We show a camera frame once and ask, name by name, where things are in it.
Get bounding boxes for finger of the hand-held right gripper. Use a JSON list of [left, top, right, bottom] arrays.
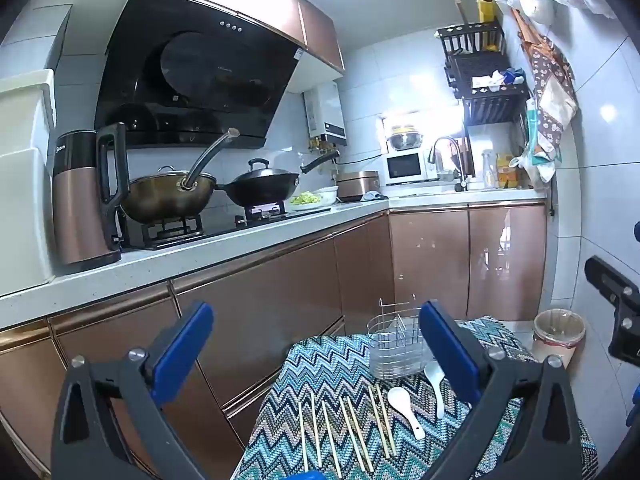
[[584, 255, 640, 361]]

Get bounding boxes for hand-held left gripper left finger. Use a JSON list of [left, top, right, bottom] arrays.
[[50, 301, 216, 480]]

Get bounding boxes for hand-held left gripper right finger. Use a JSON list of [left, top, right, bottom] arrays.
[[419, 300, 583, 480]]

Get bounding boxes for white ceramic spoon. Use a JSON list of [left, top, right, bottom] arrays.
[[387, 386, 426, 441], [424, 360, 446, 419]]

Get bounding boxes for wire utensil holder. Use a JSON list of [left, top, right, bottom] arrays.
[[367, 298, 437, 380]]

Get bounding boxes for group of wooden chopsticks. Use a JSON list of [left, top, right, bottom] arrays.
[[298, 384, 397, 479]]

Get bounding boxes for beige trash bin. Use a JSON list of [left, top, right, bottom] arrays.
[[531, 308, 587, 369]]

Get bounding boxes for copper lower cabinets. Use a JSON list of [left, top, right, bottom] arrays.
[[0, 200, 549, 480]]

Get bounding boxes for black gas stove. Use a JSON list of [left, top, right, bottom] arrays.
[[120, 202, 321, 252]]

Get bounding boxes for zigzag patterned tablecloth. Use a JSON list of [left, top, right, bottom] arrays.
[[245, 316, 599, 480]]

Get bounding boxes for teal plastic bag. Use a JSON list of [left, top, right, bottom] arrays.
[[520, 99, 559, 184]]

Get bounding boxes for yellow bottle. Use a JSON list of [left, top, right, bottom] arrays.
[[496, 153, 517, 189]]

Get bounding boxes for brass coloured wok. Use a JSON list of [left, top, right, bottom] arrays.
[[121, 166, 219, 224]]

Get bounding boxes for clear spray bottle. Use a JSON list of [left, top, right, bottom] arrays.
[[481, 150, 497, 189]]

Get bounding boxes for copper electric kettle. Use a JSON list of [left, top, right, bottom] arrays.
[[52, 122, 132, 267]]

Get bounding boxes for black wok with lid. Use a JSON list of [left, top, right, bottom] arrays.
[[216, 149, 342, 208]]

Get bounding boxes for wooden cutting board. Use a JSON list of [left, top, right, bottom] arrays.
[[459, 136, 474, 179]]

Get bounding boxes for copper rice cooker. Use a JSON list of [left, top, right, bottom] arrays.
[[336, 170, 382, 202]]

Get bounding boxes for white microwave oven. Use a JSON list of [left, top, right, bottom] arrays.
[[384, 148, 429, 185]]

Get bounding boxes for white bowl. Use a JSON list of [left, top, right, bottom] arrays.
[[306, 185, 341, 206]]

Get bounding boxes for brown patterned apron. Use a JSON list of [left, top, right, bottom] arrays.
[[512, 10, 579, 162]]

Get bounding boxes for steel kitchen faucet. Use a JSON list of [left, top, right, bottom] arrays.
[[428, 135, 469, 192]]

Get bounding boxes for stacked steel bowls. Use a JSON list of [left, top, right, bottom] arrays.
[[387, 125, 426, 151]]

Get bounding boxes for white plastic storage box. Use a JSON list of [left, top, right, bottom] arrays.
[[0, 69, 57, 298]]

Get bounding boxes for white and blue rags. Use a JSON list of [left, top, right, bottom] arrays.
[[470, 66, 527, 94]]

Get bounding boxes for white water heater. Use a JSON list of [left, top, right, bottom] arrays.
[[303, 82, 349, 144]]

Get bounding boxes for black range hood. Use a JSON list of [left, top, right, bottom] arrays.
[[94, 0, 307, 150]]

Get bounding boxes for black wall rack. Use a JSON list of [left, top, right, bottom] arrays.
[[435, 16, 532, 127]]

